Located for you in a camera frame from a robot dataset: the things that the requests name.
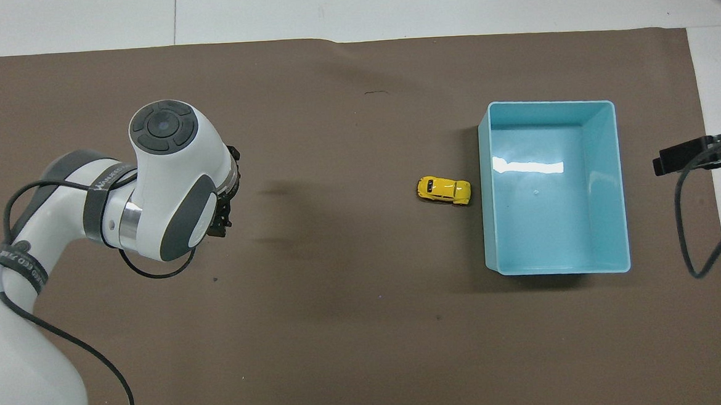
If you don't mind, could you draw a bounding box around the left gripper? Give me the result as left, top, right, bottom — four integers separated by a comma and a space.
205, 144, 246, 240

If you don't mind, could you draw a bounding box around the yellow toy beetle car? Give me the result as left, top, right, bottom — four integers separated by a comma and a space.
416, 173, 473, 210

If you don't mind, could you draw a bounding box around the light blue plastic bin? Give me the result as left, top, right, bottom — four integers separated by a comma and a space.
476, 94, 633, 281

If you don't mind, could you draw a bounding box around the black cable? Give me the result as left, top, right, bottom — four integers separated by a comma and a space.
0, 164, 206, 405
670, 137, 721, 280

